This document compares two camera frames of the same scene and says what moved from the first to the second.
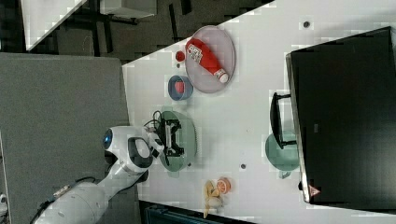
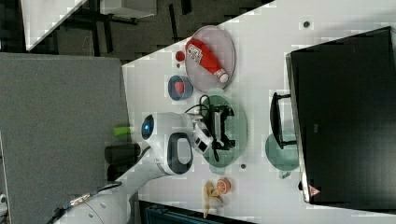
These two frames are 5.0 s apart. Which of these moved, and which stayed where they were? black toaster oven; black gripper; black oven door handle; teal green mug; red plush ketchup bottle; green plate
Moved: black gripper; green plate
Stayed: black toaster oven; red plush ketchup bottle; black oven door handle; teal green mug
